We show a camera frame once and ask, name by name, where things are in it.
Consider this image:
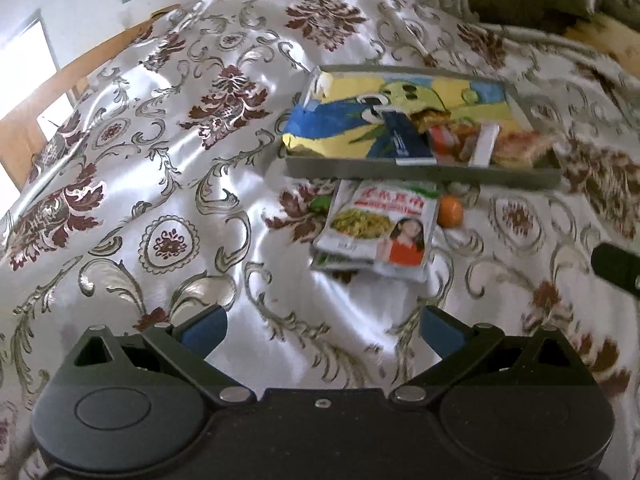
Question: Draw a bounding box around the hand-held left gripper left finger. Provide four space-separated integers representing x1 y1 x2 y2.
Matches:
62 305 259 409

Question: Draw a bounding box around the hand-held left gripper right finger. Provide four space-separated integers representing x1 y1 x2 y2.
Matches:
388 306 582 407

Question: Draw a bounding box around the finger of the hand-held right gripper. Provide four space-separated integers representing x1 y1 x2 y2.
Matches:
590 241 640 299

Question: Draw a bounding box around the white snack packet green print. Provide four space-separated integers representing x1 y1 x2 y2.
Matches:
312 179 442 282

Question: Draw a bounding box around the orange-red crisp snack packet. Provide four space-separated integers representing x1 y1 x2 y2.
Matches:
491 129 557 169

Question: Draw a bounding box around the white stick snack packet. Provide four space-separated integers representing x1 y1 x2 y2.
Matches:
469 124 502 169

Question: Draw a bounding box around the red snack packet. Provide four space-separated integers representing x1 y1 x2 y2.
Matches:
425 114 482 164

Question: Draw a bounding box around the dark blue snack packet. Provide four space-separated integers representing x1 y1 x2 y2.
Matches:
381 109 437 167

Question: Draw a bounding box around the grey tray with cartoon painting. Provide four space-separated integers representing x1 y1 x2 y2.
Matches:
281 64 564 192

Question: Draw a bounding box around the floral printed blanket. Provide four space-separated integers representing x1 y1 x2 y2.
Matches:
0 0 640 480

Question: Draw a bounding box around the small orange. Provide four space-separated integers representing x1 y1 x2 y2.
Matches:
437 194 466 229

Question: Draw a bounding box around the light wooden board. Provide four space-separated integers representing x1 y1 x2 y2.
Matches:
564 11 640 69

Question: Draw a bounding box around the window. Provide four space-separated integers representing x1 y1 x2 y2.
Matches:
0 9 77 132

